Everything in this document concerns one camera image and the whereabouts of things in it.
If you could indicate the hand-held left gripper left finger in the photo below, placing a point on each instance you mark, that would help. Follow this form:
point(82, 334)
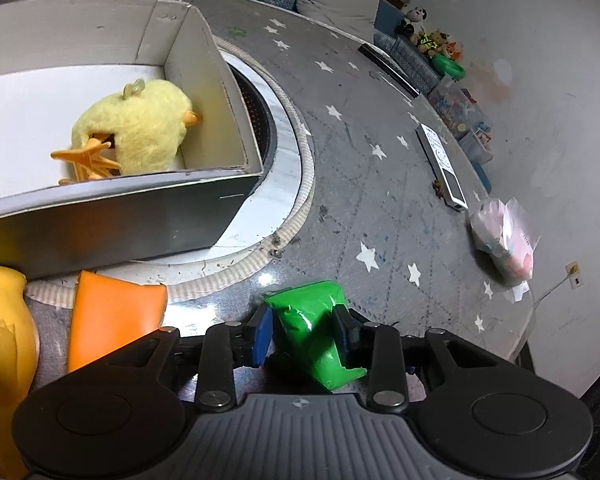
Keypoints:
point(262, 336)

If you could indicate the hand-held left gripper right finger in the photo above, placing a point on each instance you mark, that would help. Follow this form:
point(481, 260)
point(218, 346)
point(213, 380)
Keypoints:
point(342, 334)

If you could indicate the green plastic packet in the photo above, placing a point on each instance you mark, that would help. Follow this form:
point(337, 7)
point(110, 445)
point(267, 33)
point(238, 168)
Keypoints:
point(314, 326)

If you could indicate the grey cardboard box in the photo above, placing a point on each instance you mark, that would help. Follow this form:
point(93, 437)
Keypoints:
point(180, 220)

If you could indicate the grey star-printed tablecloth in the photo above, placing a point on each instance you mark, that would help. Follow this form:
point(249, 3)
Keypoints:
point(380, 200)

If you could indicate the orange plastic toy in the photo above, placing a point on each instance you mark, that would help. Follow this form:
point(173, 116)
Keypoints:
point(111, 316)

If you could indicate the round built-in table stove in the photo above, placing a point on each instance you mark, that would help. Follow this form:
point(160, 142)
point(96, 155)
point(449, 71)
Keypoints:
point(285, 160)

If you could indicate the pink tissue pack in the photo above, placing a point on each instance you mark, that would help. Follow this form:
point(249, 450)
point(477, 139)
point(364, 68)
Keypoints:
point(505, 240)

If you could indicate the white remote control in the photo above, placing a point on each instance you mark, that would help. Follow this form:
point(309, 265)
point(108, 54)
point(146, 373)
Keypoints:
point(441, 166)

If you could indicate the yellow plush chick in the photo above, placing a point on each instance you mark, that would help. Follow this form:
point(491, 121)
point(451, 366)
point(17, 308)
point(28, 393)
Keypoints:
point(135, 127)

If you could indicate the clear box of toys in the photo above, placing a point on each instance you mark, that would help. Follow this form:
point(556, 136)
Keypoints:
point(459, 106)

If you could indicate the yellow plastic duck toy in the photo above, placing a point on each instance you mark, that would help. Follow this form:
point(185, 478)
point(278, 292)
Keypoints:
point(2, 360)

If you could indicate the black remote control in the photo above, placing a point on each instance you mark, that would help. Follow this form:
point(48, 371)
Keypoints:
point(388, 70)

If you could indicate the pile of small plush toys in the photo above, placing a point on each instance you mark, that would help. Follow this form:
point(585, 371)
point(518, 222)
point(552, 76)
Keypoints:
point(438, 43)

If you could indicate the panda plush toy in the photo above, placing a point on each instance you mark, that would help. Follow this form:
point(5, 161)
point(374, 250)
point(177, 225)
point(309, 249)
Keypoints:
point(412, 18)

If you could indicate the wall socket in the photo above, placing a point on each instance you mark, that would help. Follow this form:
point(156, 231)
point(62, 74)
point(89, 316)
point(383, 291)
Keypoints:
point(573, 275)

